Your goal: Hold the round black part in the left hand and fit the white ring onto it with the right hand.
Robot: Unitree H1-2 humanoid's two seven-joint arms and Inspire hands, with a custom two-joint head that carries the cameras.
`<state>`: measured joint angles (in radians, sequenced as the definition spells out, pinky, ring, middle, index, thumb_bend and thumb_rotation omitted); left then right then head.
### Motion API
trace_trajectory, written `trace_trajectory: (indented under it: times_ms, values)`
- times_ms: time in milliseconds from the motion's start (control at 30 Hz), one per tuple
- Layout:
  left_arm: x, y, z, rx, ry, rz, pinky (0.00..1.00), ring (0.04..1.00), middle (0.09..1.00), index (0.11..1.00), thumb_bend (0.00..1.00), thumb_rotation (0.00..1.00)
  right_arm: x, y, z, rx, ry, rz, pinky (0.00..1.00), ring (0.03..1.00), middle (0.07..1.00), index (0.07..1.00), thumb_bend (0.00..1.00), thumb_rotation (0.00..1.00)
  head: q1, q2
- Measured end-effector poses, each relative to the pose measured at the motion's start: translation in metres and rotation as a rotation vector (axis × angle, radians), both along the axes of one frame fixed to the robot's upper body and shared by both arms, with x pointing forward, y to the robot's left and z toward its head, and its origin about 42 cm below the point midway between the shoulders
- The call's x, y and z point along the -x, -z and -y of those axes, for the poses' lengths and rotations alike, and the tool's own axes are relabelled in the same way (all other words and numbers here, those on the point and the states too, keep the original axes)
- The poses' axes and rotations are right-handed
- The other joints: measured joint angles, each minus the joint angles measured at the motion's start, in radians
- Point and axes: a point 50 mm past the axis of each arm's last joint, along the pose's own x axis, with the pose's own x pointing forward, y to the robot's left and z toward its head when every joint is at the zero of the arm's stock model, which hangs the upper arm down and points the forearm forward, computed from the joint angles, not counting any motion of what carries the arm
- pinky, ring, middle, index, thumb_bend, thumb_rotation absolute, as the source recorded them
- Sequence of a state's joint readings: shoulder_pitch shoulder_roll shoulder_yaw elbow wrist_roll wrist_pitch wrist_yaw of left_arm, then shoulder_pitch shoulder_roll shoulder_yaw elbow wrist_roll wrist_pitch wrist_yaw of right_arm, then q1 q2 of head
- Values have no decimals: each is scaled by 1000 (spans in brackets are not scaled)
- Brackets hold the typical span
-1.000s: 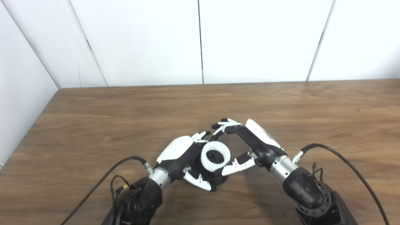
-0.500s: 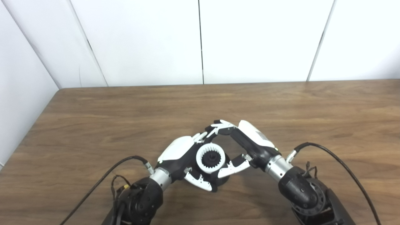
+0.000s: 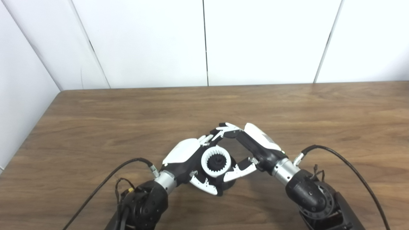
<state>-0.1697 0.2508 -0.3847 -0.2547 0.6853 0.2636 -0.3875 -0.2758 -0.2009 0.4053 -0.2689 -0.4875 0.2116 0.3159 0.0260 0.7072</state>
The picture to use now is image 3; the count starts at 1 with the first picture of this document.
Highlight thin wires with yellow connector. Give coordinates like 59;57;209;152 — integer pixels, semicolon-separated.
115;178;136;208

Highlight round black plastic part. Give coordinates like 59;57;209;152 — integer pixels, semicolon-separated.
204;153;238;192

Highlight right black and white hand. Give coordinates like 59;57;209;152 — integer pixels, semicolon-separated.
210;122;285;182

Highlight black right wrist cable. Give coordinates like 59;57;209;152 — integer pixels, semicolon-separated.
293;145;391;230

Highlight white toothed plastic ring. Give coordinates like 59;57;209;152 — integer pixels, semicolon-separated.
201;145;232;178

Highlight left black and white hand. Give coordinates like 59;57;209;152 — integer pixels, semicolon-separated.
162;134;224;196

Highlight thin black wire bundle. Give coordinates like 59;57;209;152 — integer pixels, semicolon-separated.
312;165;325;181

